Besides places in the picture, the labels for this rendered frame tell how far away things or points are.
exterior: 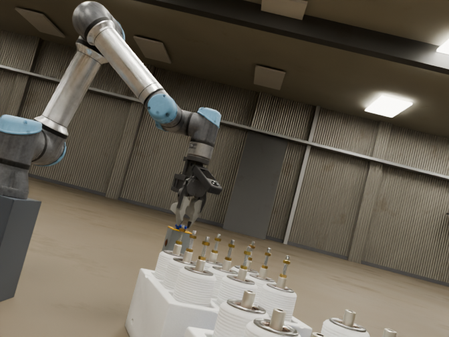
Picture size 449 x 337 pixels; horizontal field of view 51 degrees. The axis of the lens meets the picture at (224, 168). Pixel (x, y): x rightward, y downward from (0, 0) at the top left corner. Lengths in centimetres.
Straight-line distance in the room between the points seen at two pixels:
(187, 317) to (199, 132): 55
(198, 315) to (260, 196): 948
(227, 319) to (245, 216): 957
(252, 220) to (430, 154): 455
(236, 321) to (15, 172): 83
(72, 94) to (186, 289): 75
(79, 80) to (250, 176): 929
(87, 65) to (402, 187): 1060
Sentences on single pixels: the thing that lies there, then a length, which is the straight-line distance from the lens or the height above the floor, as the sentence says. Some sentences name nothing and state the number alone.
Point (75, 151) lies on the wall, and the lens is 1192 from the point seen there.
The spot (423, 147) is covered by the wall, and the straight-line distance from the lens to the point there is 1204.
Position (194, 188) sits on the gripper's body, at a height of 46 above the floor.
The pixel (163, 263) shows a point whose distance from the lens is 139.
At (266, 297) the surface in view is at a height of 22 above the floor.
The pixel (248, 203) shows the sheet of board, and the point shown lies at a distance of 1051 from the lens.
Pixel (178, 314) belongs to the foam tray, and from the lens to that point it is 113.
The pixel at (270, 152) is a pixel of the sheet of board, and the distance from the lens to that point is 1099.
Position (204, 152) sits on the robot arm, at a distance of 140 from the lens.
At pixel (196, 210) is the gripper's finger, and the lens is 142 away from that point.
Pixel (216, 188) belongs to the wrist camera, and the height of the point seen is 47.
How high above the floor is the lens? 42
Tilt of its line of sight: 5 degrees up
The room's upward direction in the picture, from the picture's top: 15 degrees clockwise
